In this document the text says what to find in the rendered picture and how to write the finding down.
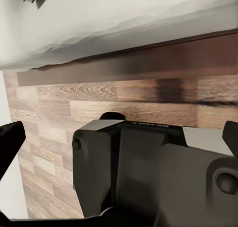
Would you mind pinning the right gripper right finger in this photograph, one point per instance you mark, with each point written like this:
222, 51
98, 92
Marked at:
230, 137

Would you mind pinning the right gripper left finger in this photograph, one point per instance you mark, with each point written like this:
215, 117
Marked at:
12, 137

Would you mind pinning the bed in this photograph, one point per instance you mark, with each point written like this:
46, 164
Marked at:
83, 41

